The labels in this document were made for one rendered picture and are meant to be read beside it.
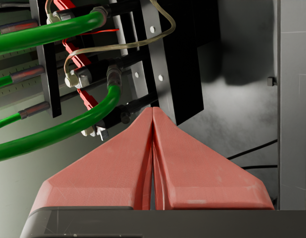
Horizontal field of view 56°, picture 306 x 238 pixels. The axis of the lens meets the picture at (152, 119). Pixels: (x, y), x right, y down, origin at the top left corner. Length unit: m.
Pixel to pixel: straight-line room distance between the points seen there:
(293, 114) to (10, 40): 0.33
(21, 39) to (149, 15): 0.27
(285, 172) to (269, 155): 0.16
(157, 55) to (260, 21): 0.18
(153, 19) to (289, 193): 0.33
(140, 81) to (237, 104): 0.20
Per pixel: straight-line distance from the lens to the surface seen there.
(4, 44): 0.24
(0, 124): 0.61
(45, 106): 0.63
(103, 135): 0.42
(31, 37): 0.24
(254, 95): 0.58
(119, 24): 0.51
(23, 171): 0.75
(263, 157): 0.63
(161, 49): 0.47
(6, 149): 0.26
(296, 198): 0.48
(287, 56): 0.39
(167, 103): 0.50
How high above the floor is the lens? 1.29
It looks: 35 degrees down
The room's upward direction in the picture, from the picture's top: 119 degrees counter-clockwise
